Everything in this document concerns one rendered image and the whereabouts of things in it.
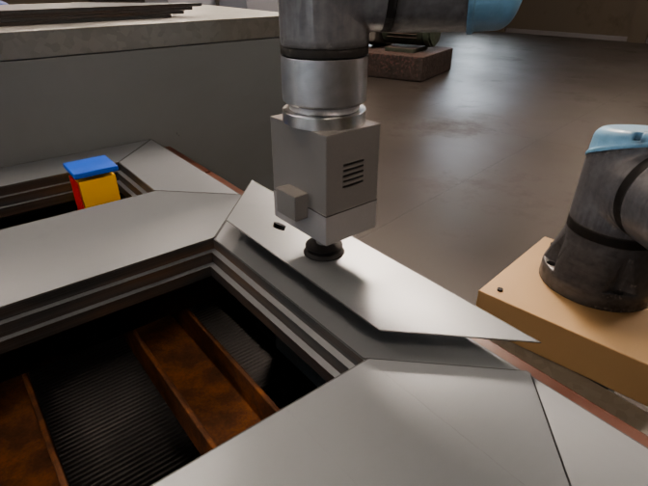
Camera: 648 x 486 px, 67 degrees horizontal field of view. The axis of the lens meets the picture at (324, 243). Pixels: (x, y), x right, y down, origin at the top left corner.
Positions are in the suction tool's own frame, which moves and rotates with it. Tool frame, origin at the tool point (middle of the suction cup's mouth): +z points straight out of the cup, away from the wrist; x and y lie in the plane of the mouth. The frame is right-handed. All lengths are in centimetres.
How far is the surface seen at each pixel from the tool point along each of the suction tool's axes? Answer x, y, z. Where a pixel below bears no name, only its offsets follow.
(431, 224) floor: 155, -105, 86
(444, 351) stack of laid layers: -0.5, 16.5, 0.8
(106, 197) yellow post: -11.3, -36.6, 2.0
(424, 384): -4.7, 18.0, 0.7
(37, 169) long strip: -17, -52, 1
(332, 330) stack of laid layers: -6.0, 8.6, 0.8
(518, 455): -4.8, 26.0, 0.7
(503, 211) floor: 197, -90, 86
